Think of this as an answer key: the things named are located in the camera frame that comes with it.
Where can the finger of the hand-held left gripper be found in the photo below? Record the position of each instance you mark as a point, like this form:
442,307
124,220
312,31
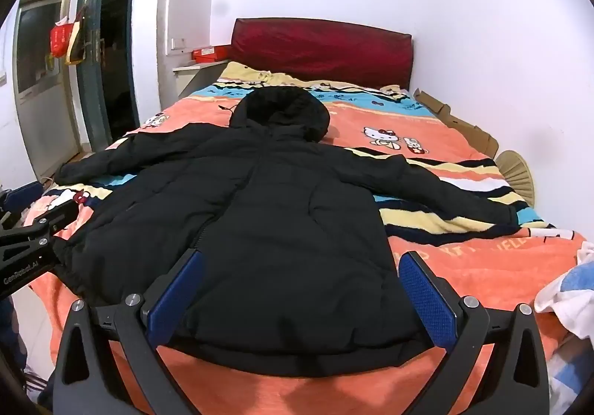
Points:
60,215
23,194

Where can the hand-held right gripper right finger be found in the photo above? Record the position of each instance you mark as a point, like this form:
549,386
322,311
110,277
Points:
427,303

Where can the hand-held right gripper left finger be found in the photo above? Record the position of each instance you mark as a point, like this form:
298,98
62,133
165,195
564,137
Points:
178,299

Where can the white and blue cloth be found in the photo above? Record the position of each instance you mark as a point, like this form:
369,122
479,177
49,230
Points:
564,299

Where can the beige straw fan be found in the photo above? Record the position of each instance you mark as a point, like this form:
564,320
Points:
517,171

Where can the orange striped cartoon cat blanket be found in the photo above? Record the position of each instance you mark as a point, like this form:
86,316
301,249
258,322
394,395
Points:
441,257

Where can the white bedside shelf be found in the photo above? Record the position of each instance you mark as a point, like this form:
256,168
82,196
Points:
195,73

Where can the brown cardboard sheet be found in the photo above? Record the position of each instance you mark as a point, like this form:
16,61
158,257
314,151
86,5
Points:
468,127

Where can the grey glazed door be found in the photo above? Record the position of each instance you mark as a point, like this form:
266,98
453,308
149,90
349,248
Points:
44,117

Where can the black hooded puffer jacket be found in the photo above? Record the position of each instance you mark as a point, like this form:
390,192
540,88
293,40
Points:
278,210

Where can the dark red padded headboard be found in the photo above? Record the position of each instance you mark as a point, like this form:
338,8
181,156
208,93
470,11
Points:
320,48

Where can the red cardboard box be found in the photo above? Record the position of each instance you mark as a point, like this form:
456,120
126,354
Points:
211,54

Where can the dark green door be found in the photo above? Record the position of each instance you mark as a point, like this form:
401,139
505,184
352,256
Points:
90,85

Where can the red hanging bag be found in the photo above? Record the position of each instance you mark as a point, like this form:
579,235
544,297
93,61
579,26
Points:
60,41

